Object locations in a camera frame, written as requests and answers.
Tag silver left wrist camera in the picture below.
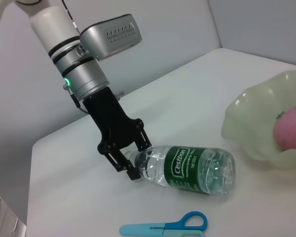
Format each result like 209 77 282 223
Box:
79 14 143 62

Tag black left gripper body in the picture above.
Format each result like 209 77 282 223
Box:
82 86 144 158

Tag thin dark camera cable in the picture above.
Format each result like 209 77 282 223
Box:
61 0 81 34

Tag white side cabinet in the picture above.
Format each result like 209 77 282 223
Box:
0 185 28 237

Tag clear green-label water bottle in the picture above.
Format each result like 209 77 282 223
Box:
124 145 237 197

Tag green glass fruit bowl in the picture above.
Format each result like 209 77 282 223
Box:
221 70 296 171

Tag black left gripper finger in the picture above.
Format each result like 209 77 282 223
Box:
135 124 153 152
105 149 144 182

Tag pink toy peach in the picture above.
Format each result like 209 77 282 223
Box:
272 105 296 152

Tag left gripper cable with plugs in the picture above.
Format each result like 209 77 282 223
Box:
63 85 125 114

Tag blue scissors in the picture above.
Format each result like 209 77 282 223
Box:
119 211 208 237

